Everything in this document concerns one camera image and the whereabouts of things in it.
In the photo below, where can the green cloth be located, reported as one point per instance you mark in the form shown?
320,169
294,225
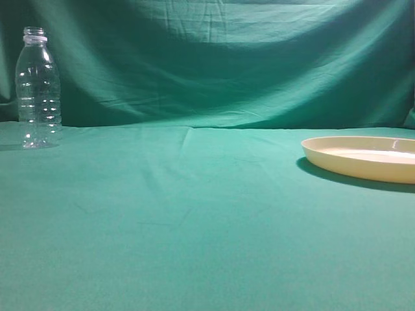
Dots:
179,181

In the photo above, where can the clear empty plastic bottle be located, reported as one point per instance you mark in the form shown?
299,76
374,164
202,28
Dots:
38,91

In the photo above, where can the cream plastic plate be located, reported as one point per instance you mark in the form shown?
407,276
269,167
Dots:
387,159

